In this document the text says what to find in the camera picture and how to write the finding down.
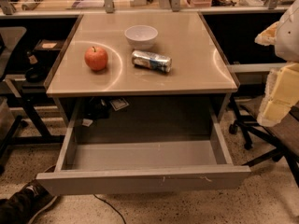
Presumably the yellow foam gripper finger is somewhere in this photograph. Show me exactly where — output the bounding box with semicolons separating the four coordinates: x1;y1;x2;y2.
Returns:
257;63;299;127

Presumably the silver blue redbull can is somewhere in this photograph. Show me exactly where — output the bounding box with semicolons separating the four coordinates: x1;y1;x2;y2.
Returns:
132;50;172;73

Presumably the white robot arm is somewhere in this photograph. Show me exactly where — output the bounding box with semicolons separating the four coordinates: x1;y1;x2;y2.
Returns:
255;8;299;127

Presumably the open grey top drawer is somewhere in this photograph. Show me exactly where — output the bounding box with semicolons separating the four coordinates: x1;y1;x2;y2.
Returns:
37;108;250;195

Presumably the black office chair right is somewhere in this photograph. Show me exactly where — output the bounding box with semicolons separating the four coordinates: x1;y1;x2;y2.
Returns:
229;96;299;187

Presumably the white ceramic bowl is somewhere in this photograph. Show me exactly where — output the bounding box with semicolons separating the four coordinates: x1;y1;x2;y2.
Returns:
124;25;158;50

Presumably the white paper label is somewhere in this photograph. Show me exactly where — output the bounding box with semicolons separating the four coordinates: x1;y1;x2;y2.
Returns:
110;98;129;111

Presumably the grey cabinet desk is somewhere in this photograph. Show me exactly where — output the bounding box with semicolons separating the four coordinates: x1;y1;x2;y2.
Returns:
43;10;241;126

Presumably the red apple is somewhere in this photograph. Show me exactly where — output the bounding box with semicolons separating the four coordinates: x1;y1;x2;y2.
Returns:
84;47;108;71

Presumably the grey office chair left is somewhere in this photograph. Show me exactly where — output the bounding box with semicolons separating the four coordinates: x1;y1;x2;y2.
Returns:
0;26;26;161

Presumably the black shoe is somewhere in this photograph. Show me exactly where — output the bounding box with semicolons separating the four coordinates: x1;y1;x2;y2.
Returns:
8;180;57;224

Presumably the black floor cable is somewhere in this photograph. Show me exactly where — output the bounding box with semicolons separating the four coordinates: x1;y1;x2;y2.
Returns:
93;193;128;224

